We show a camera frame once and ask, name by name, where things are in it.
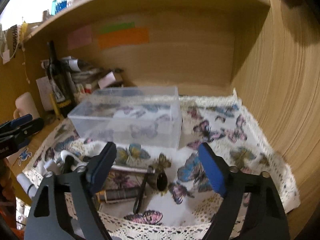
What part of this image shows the black gold cosmetic tube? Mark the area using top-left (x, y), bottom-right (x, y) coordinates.
top-left (96, 187), bottom-right (140, 203)

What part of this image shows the blue turtle sticker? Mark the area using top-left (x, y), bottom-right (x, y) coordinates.
top-left (18, 148), bottom-right (32, 166)

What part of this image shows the cream pillar candle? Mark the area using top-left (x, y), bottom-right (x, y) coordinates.
top-left (13, 92), bottom-right (40, 119)

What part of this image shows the yellow pencil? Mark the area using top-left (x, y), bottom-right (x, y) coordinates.
top-left (50, 93), bottom-right (61, 120)

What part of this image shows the handwritten white note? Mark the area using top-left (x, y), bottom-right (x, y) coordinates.
top-left (36, 76), bottom-right (53, 111)

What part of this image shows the dark wine bottle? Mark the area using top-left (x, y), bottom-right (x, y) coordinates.
top-left (47, 41), bottom-right (76, 118)

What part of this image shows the black slim pen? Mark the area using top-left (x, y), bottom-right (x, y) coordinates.
top-left (133, 173), bottom-right (149, 214)

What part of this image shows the butterfly print lace cloth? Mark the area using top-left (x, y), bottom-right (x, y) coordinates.
top-left (23, 90), bottom-right (300, 239)

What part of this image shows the stack of papers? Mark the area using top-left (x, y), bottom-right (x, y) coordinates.
top-left (61, 56), bottom-right (105, 94)

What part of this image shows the silver metal pen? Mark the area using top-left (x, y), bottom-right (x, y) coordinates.
top-left (111, 165), bottom-right (155, 174)

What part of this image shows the white small box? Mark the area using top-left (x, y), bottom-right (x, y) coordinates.
top-left (98, 72), bottom-right (123, 89)

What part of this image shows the pink sticky note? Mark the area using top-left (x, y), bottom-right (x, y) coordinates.
top-left (67, 25), bottom-right (92, 50)

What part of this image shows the clear plastic storage box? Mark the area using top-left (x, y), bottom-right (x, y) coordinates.
top-left (68, 86), bottom-right (182, 149)

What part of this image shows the orange sticky note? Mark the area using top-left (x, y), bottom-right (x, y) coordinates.
top-left (97, 27), bottom-right (150, 49)

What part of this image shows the green sticky note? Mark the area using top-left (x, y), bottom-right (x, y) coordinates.
top-left (100, 22), bottom-right (135, 34)

